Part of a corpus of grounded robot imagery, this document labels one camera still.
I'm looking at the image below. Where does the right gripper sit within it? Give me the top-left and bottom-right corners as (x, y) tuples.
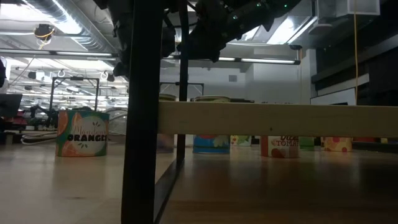
(176, 6), (237, 62)

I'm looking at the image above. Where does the tall can blue label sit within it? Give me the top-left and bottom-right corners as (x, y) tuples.
(192, 95), (231, 155)

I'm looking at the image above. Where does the tall can floral label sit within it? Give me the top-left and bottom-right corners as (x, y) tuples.
(229, 134), (252, 147)

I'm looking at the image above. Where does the diced tomatoes can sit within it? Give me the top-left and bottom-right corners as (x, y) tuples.
(260, 135), (301, 159)

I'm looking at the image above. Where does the tall can green label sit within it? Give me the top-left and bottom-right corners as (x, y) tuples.
(299, 136), (315, 152)

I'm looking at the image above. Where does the mandarin oranges can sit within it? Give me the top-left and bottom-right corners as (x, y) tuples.
(55, 110), (110, 157)

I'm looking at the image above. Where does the yellow and red label can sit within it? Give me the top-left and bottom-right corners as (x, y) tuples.
(320, 136), (353, 153)

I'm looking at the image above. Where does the long ceiling lamp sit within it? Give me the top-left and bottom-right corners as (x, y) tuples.
(0, 48), (119, 62)
(217, 55), (302, 65)

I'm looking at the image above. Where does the black monitor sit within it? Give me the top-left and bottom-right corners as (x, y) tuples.
(0, 93), (23, 118)

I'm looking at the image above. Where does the black metal rig frame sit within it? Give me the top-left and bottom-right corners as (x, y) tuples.
(49, 76), (100, 125)
(159, 82), (205, 102)

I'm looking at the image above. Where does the silver ventilation duct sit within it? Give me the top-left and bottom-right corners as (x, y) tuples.
(24, 0), (119, 54)

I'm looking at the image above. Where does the white ceiling duct box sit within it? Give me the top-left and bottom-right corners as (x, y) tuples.
(315, 0), (381, 19)

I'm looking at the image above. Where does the yellow cable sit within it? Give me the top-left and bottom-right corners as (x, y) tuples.
(353, 0), (359, 105)

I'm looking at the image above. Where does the black hanging cable reel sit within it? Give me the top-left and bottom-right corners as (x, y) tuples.
(33, 24), (56, 41)

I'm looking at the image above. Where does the white hose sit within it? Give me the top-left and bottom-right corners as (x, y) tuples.
(21, 130), (58, 146)

